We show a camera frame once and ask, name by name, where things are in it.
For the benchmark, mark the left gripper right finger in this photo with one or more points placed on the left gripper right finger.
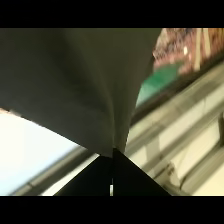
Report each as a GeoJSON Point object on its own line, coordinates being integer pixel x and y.
{"type": "Point", "coordinates": [133, 180]}

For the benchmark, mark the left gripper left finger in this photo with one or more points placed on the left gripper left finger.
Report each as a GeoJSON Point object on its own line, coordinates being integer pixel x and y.
{"type": "Point", "coordinates": [93, 180]}

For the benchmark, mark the grey garment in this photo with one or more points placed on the grey garment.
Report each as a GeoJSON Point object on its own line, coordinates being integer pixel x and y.
{"type": "Point", "coordinates": [76, 86]}

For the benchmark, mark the silver frame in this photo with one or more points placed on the silver frame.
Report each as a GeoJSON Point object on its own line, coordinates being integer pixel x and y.
{"type": "Point", "coordinates": [186, 133]}

